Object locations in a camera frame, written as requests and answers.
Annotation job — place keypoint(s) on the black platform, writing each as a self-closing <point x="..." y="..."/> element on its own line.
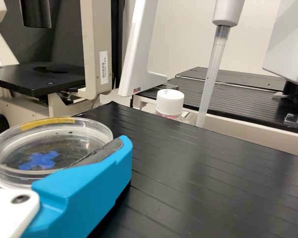
<point x="201" y="186"/>
<point x="250" y="79"/>
<point x="238" y="104"/>

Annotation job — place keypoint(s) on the white pipette stand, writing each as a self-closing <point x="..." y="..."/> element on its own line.
<point x="139" y="49"/>

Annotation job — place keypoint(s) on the cream microscope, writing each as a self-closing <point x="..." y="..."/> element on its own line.
<point x="92" y="37"/>

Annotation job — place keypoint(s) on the petri dish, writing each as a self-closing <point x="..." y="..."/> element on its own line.
<point x="52" y="138"/>

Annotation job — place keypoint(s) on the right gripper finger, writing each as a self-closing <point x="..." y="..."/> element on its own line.
<point x="89" y="188"/>

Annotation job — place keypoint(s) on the white-capped bottle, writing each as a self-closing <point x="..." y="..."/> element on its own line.
<point x="169" y="99"/>

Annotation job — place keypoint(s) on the pipette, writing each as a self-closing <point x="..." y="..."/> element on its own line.
<point x="226" y="12"/>

